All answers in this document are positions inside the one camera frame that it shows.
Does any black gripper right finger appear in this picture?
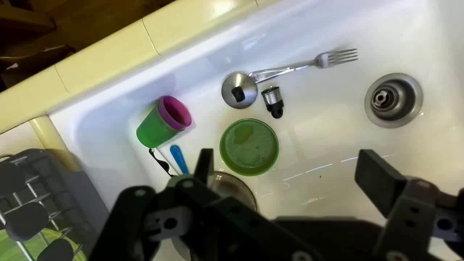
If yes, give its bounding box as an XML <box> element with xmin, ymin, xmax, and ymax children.
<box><xmin>354</xmin><ymin>148</ymin><xmax>464</xmax><ymax>261</ymax></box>

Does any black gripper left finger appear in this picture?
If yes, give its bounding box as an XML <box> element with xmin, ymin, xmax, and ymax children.
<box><xmin>89</xmin><ymin>146</ymin><xmax>321</xmax><ymax>261</ymax></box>

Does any metal sink drain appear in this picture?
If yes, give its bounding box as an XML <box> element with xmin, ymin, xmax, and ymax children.
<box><xmin>364</xmin><ymin>71</ymin><xmax>425</xmax><ymax>129</ymax></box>

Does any white ceramic sink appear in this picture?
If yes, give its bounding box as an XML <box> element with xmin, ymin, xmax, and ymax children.
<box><xmin>48</xmin><ymin>0</ymin><xmax>464</xmax><ymax>261</ymax></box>

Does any silver kettle lid black knob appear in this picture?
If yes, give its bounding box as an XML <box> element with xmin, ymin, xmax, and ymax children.
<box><xmin>221</xmin><ymin>71</ymin><xmax>260</xmax><ymax>110</ymax></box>

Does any green cup purple rim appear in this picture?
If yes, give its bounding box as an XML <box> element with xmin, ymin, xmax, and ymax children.
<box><xmin>135</xmin><ymin>94</ymin><xmax>195</xmax><ymax>149</ymax></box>

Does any green plastic dish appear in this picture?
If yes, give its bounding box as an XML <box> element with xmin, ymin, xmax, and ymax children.
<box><xmin>0</xmin><ymin>226</ymin><xmax>77</xmax><ymax>261</ymax></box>

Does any black dish rack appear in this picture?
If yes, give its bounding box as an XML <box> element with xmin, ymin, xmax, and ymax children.
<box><xmin>0</xmin><ymin>148</ymin><xmax>111</xmax><ymax>261</ymax></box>

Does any green round plate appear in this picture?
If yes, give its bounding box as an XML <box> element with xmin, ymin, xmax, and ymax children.
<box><xmin>219</xmin><ymin>117</ymin><xmax>280</xmax><ymax>177</ymax></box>

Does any silver fork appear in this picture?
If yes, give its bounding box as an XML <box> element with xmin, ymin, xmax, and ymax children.
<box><xmin>251</xmin><ymin>46</ymin><xmax>360</xmax><ymax>85</ymax></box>

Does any small black silver stopper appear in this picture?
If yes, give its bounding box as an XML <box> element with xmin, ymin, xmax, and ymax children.
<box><xmin>261</xmin><ymin>85</ymin><xmax>286</xmax><ymax>120</ymax></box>

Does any black handled utensil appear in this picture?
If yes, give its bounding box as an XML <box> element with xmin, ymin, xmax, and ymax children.
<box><xmin>148</xmin><ymin>148</ymin><xmax>180</xmax><ymax>177</ymax></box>

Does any blue handled utensil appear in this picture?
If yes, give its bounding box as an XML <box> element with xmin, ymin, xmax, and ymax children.
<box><xmin>169</xmin><ymin>143</ymin><xmax>192</xmax><ymax>177</ymax></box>

